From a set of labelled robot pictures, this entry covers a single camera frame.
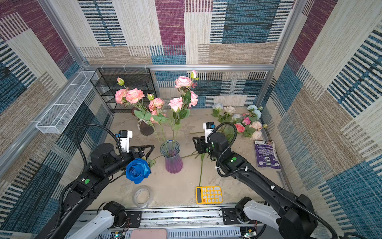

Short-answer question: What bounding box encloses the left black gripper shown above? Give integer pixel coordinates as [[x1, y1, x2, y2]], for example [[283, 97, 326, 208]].
[[104, 144, 154, 179]]

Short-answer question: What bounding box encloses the blue rose stem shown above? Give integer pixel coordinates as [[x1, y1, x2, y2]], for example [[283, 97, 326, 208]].
[[125, 150, 199, 185]]

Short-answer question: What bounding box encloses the dark red glass vase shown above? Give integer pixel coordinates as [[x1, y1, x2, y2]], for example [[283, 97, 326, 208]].
[[131, 107, 154, 136]]

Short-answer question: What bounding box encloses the purple blue glass vase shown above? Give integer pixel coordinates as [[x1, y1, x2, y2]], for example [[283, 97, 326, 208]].
[[160, 140, 183, 174]]

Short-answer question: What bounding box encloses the pink rose stem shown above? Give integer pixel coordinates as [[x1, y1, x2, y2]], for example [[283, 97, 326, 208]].
[[115, 78, 151, 125], [147, 94, 166, 143], [169, 70, 199, 142]]

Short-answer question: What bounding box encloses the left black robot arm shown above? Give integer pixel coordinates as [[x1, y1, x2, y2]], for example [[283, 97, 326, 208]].
[[37, 123, 155, 239]]

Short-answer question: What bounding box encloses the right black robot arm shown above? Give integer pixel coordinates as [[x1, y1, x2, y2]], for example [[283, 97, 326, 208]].
[[193, 121, 338, 239]]

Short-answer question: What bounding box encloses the pile of artificial flowers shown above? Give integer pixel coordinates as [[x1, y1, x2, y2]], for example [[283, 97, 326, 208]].
[[187, 102, 269, 187]]

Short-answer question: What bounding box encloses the clear tape roll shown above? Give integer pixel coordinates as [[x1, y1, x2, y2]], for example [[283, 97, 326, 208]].
[[133, 186, 153, 208]]

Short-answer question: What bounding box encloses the yellow calculator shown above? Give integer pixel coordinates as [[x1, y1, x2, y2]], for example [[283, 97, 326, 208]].
[[196, 186, 223, 205]]

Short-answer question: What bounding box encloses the purple packet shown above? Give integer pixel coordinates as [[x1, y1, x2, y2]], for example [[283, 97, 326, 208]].
[[254, 140, 282, 171]]

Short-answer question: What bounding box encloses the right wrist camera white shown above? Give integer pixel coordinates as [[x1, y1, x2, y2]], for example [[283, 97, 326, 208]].
[[203, 121, 215, 143]]

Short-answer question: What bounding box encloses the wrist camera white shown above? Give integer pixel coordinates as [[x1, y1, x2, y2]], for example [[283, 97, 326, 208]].
[[115, 130, 133, 153], [203, 121, 215, 143]]

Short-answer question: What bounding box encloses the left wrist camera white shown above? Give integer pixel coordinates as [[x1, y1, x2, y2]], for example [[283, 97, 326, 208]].
[[115, 130, 133, 153]]

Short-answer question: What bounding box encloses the black wire shelf rack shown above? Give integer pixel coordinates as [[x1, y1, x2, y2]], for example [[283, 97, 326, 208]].
[[90, 67, 157, 114]]

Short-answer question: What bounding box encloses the white mesh wall basket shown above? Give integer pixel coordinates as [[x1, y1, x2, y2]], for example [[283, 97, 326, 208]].
[[36, 71, 94, 134]]

